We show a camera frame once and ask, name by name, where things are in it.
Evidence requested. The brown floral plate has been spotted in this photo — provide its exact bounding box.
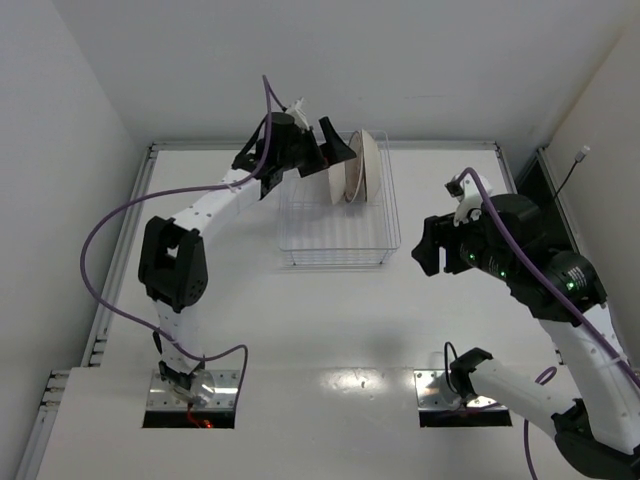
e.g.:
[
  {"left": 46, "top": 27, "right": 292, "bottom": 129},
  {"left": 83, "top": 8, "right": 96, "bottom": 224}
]
[
  {"left": 328, "top": 162, "right": 346, "bottom": 205},
  {"left": 361, "top": 130, "right": 382, "bottom": 202}
]

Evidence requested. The grey rimmed sunburst plate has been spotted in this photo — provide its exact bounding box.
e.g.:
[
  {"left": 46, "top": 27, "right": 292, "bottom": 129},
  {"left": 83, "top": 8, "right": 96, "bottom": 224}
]
[{"left": 344, "top": 130, "right": 366, "bottom": 203}]

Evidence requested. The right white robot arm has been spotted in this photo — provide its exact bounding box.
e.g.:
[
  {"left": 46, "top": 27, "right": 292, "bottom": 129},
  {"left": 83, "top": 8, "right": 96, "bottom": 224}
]
[{"left": 411, "top": 194, "right": 639, "bottom": 479}]

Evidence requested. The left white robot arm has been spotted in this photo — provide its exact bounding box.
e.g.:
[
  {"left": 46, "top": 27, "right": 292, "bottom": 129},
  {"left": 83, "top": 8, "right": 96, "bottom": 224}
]
[{"left": 138, "top": 112, "right": 356, "bottom": 403}]

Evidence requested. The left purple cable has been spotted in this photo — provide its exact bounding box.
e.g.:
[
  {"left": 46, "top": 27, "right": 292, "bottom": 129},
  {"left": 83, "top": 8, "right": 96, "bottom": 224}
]
[{"left": 79, "top": 74, "right": 289, "bottom": 401}]

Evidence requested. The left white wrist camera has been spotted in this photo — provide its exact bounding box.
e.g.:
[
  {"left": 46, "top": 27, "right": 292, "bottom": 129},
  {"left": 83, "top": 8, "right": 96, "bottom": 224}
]
[{"left": 284, "top": 97, "right": 311, "bottom": 132}]

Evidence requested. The white wire dish rack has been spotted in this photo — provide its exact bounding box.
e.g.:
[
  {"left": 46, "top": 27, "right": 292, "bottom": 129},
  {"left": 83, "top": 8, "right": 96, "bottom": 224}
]
[{"left": 278, "top": 131, "right": 401, "bottom": 268}]

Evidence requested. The black base cable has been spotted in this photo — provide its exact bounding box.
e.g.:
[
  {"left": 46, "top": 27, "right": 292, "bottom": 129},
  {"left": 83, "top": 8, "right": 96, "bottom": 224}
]
[{"left": 442, "top": 341, "right": 464, "bottom": 396}]

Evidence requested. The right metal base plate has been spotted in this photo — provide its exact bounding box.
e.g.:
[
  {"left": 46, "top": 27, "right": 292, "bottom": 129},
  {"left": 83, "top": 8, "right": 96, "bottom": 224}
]
[{"left": 413, "top": 369, "right": 507, "bottom": 414}]

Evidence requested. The metal base plate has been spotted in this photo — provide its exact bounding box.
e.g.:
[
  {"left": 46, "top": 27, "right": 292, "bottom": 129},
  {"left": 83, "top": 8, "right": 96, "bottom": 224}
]
[
  {"left": 146, "top": 370, "right": 240, "bottom": 412},
  {"left": 413, "top": 369, "right": 507, "bottom": 414}
]

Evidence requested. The black wall cable white plug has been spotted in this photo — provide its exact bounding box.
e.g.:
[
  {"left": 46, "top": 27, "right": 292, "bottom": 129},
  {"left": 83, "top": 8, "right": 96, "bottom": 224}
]
[{"left": 552, "top": 145, "right": 590, "bottom": 201}]

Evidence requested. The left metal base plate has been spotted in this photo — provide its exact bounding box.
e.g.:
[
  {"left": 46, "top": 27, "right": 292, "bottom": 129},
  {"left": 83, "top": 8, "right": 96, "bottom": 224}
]
[{"left": 146, "top": 370, "right": 240, "bottom": 412}]

